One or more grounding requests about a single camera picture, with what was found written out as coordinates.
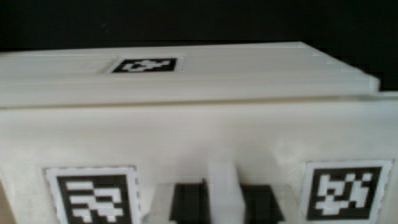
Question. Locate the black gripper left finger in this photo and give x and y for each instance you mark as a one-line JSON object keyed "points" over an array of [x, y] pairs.
{"points": [[191, 204]]}

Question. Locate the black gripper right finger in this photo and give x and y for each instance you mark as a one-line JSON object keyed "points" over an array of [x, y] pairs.
{"points": [[262, 207]]}

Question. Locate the white cabinet door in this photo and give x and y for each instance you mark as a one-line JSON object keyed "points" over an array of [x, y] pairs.
{"points": [[95, 158], [177, 74]]}

